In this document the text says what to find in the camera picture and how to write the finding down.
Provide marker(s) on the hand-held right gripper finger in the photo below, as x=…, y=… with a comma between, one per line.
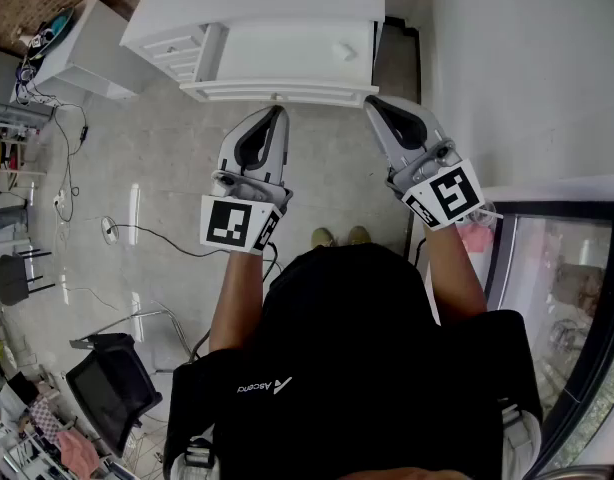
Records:
x=432, y=128
x=387, y=138

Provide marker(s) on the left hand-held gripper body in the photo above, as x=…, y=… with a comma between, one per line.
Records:
x=227, y=223

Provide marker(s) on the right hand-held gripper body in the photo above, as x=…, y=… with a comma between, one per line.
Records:
x=452, y=193

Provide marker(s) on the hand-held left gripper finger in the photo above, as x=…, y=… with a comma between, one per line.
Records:
x=231, y=143
x=277, y=158

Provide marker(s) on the person's right forearm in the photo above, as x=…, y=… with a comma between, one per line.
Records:
x=454, y=278

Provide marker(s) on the person's left forearm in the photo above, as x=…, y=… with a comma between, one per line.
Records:
x=239, y=298

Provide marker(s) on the small pink item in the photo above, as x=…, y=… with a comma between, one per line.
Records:
x=477, y=238

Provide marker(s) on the person's left olive shoe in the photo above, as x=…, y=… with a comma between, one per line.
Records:
x=322, y=238

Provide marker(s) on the person's olive shoe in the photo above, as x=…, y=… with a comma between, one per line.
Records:
x=322, y=238
x=359, y=235

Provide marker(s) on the person's right olive shoe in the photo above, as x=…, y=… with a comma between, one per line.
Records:
x=359, y=235

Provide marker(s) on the white round floor plug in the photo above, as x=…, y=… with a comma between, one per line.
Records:
x=109, y=229

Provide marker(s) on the white power strip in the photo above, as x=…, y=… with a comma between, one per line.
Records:
x=60, y=201

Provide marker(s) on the white side table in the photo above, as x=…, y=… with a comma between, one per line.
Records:
x=87, y=53

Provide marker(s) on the person's black clothing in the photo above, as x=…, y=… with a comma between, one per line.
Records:
x=352, y=343

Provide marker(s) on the black mesh office chair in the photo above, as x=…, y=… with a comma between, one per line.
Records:
x=112, y=398

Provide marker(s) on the teal round tray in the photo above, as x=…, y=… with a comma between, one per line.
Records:
x=54, y=30

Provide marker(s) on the light wooden rack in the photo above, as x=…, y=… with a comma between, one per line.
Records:
x=18, y=172

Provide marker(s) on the black stool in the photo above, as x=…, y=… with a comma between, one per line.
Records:
x=12, y=278

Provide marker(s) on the checkered cloth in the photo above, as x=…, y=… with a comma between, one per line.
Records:
x=44, y=418

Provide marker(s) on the pink cloth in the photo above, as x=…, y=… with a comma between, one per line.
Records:
x=79, y=453

